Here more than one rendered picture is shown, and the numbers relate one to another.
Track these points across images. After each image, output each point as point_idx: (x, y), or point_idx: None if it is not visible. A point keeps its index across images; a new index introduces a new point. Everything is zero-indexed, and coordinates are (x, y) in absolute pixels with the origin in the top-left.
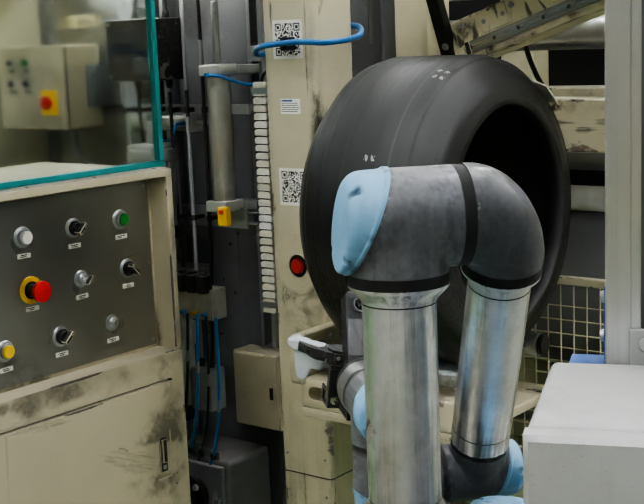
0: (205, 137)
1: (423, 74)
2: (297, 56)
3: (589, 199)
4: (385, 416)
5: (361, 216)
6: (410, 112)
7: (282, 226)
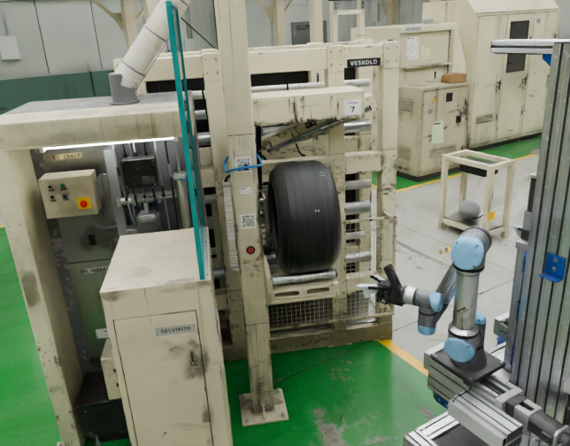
0: (175, 204)
1: (316, 174)
2: (249, 171)
3: None
4: (472, 304)
5: (481, 253)
6: (325, 191)
7: (242, 236)
